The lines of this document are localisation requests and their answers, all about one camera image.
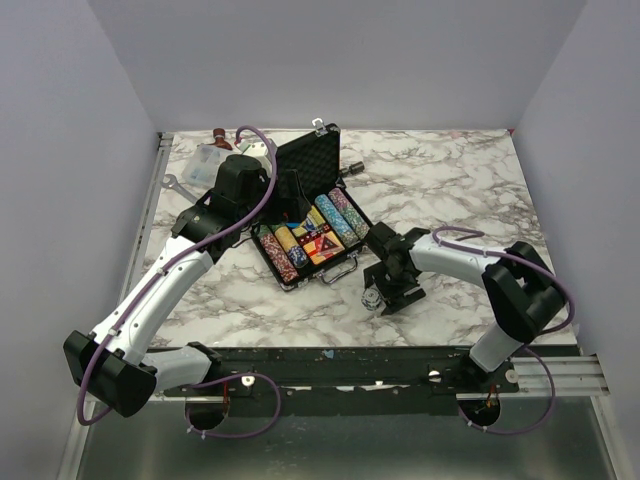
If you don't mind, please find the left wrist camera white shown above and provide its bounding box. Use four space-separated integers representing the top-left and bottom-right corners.
236 140 271 172

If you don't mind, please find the red dice row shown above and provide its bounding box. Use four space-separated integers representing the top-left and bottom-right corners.
298 224 331 246

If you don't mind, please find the silver wrench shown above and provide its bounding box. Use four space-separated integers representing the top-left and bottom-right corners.
160 174 198 204

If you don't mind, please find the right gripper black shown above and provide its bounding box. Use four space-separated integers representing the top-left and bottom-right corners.
364 260 425 315

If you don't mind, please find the red playing card deck box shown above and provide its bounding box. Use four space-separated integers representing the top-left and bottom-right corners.
301 231 344 265

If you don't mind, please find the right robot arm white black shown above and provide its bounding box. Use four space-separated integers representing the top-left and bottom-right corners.
362 222 575 392

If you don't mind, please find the white blue poker chip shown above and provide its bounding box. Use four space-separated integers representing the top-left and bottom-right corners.
361 287 383 311

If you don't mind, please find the clear plastic organizer box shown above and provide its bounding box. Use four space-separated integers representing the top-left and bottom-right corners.
181 144 229 188

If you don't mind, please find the black cylindrical socket tool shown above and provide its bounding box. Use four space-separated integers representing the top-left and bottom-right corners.
339 161 365 177

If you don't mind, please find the light blue chip stack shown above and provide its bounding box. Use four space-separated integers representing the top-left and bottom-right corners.
314 194 358 240

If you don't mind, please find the purple green grey chip stack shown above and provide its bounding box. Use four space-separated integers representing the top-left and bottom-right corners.
328 188 370 241

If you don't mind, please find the red white chip stack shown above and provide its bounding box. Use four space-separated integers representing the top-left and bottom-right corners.
259 233 299 282

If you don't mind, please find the blue playing card deck box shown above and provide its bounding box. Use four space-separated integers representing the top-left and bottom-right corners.
291 206 326 238

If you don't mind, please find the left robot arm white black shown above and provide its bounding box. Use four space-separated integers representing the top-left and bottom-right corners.
63 154 310 426

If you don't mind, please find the green yellow blue chip stack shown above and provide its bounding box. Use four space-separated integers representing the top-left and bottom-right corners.
258 224 309 269

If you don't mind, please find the aluminium extrusion frame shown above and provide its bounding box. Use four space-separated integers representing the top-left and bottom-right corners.
54 132 174 480

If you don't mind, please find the triangular all-in button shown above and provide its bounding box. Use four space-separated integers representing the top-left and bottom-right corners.
315 235 342 256

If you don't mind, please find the black poker set case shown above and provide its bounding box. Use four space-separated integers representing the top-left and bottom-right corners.
250 118 371 291

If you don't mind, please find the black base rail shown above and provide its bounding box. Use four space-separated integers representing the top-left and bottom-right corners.
163 347 519 417

